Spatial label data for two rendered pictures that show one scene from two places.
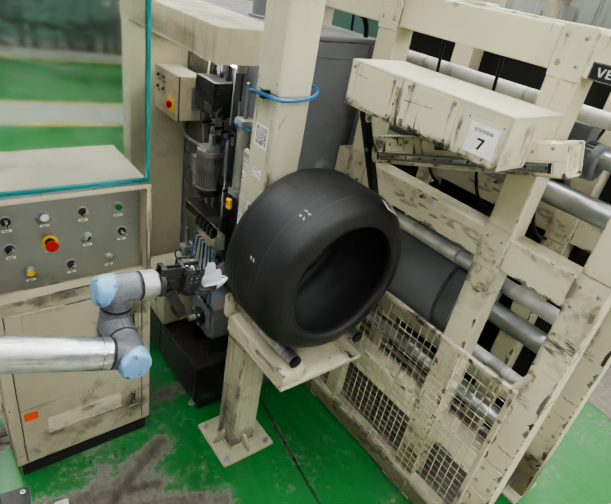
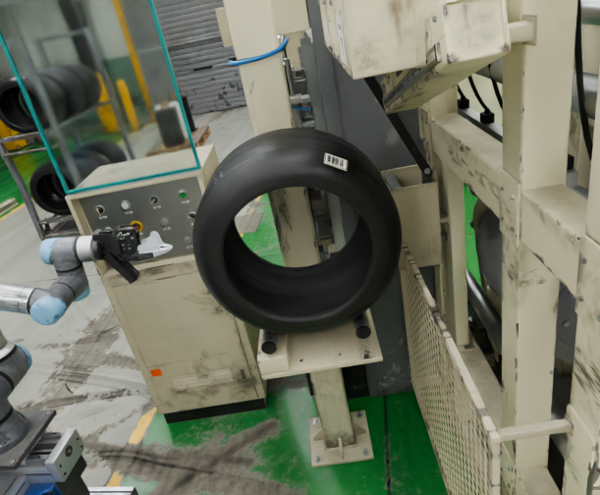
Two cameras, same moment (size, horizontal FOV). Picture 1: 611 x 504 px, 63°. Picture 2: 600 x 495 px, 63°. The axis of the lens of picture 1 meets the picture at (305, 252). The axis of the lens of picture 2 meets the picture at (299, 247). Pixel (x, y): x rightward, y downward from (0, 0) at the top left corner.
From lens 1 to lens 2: 114 cm
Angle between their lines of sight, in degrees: 41
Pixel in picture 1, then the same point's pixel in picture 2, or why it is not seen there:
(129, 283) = (63, 245)
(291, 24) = not seen: outside the picture
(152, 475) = (249, 453)
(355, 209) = (270, 165)
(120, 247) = not seen: hidden behind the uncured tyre
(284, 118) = (253, 82)
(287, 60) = (232, 19)
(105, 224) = (177, 210)
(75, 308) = (165, 284)
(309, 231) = (216, 193)
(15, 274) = not seen: hidden behind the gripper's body
